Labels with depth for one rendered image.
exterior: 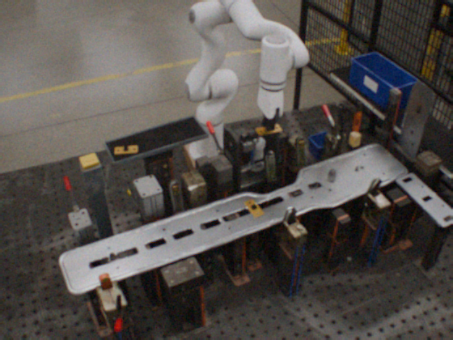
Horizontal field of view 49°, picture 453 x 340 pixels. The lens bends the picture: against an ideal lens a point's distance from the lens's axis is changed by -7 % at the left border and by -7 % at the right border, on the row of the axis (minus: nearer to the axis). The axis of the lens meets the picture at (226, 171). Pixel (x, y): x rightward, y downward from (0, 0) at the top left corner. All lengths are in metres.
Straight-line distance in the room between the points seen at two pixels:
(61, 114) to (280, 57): 2.94
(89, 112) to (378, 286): 2.87
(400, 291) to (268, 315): 0.54
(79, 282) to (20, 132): 2.63
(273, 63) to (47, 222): 1.28
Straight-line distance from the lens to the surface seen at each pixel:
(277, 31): 1.70
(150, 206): 1.83
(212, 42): 2.02
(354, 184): 2.04
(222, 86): 2.21
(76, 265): 1.78
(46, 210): 2.44
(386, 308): 2.05
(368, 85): 2.48
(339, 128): 2.12
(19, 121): 4.37
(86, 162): 1.89
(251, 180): 2.05
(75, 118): 4.22
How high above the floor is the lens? 2.34
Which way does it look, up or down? 41 degrees down
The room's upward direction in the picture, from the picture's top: straight up
